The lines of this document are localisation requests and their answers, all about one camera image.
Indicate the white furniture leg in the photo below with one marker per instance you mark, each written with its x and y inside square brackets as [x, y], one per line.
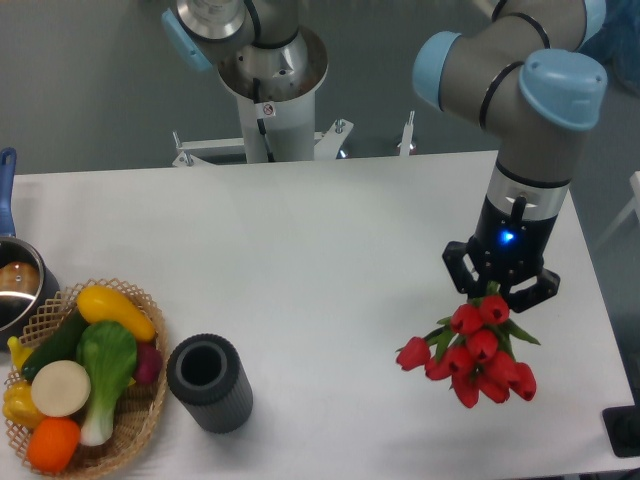
[631, 208]

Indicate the black device at table edge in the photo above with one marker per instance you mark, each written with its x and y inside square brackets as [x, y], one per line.
[622, 426]

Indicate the dark green cucumber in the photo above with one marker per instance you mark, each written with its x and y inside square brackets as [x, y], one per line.
[60, 345]

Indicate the blue handled saucepan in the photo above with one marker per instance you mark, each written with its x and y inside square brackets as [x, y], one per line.
[26, 281]

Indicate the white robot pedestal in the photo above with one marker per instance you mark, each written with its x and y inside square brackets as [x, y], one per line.
[275, 94]

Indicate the dark grey ribbed vase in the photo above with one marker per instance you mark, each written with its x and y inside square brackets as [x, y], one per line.
[206, 375]

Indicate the white round radish slice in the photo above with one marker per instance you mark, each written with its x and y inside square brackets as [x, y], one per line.
[60, 388]

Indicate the red tulip bouquet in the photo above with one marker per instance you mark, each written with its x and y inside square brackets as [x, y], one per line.
[472, 349]

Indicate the yellow banana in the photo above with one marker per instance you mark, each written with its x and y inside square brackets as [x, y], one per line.
[19, 353]

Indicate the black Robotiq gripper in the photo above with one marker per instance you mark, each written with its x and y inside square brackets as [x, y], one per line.
[508, 250]

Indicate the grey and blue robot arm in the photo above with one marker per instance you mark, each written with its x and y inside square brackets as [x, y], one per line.
[522, 79]

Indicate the yellow bell pepper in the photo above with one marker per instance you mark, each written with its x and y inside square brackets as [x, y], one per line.
[19, 407]

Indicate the green bok choy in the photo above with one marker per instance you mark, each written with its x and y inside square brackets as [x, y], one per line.
[108, 353]

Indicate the purple red radish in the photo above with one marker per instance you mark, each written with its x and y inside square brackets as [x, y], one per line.
[149, 364]

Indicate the orange fruit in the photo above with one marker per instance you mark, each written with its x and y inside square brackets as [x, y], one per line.
[53, 444]

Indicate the blue plastic bag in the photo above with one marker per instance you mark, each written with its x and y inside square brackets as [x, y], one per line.
[617, 43]

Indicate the woven wicker basket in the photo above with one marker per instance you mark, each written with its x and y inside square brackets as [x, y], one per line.
[137, 411]

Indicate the yellow squash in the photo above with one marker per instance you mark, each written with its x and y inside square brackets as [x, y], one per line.
[100, 303]

